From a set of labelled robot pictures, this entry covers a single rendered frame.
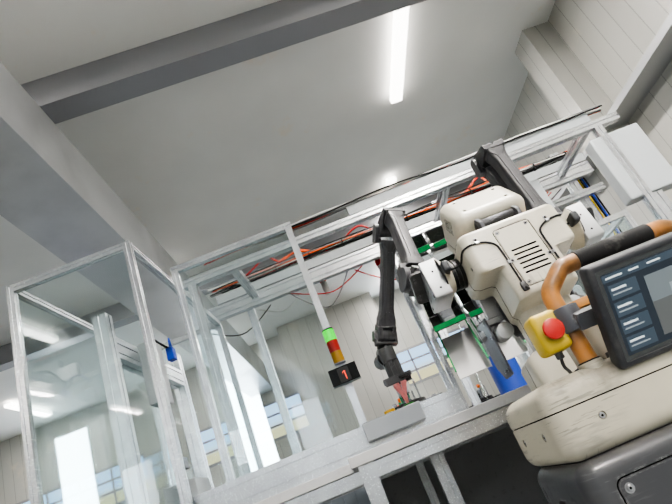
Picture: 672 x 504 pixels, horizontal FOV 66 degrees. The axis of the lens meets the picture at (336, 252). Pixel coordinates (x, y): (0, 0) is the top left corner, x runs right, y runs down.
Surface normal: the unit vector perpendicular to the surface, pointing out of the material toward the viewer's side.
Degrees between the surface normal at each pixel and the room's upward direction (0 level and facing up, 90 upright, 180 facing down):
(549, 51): 90
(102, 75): 90
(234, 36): 90
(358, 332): 90
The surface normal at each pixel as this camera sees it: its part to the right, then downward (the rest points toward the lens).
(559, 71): -0.07, -0.41
